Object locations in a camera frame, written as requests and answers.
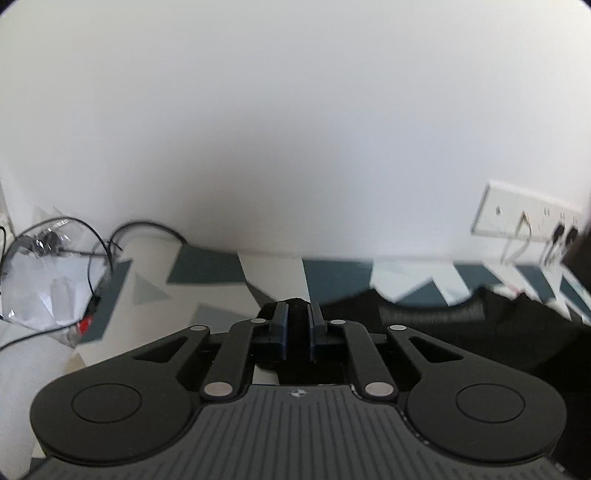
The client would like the clear plastic bag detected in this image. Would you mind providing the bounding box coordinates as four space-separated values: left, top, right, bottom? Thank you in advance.
1 208 115 346

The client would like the black cable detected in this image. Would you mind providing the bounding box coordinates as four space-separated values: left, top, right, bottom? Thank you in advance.
0 221 189 351

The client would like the white wall power strip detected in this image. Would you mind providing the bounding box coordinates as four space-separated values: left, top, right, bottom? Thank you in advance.
472 181 586 243

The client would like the black garment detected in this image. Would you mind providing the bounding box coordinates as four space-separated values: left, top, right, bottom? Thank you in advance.
317 244 591 402

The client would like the geometric patterned bed sheet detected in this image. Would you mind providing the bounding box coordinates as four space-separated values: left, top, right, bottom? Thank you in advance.
1 237 590 479

